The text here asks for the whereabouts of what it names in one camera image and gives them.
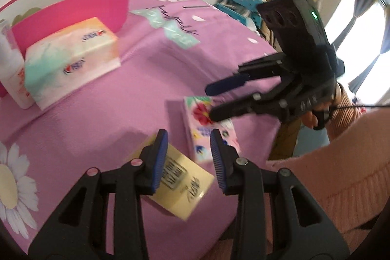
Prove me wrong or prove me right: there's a black cable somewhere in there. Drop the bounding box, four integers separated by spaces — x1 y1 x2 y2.
328 104 390 111

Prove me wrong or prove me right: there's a pink open cardboard box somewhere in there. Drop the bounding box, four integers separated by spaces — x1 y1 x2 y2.
1 0 129 54

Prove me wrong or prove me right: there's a floral pocket tissue pack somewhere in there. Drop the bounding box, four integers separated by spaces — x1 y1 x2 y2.
183 96 241 164

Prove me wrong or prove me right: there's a black camera box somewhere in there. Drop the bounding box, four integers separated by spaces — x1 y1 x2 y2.
256 0 330 65

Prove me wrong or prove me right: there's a right hand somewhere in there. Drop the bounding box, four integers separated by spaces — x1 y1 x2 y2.
302 101 337 130

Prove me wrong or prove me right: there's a pink floral bedsheet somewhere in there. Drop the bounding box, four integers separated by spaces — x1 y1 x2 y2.
1 0 273 226

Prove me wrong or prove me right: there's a pastel tissue pack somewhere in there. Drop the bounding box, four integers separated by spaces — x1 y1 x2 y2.
24 18 121 110

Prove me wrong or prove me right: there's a pink sweater right forearm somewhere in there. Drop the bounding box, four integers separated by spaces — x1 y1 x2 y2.
209 82 390 260

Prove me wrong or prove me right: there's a white pump lotion bottle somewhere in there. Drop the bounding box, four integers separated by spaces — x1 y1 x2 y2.
1 20 34 109

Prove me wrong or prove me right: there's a green turtle plush toy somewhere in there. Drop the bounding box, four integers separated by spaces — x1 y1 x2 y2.
12 7 41 26

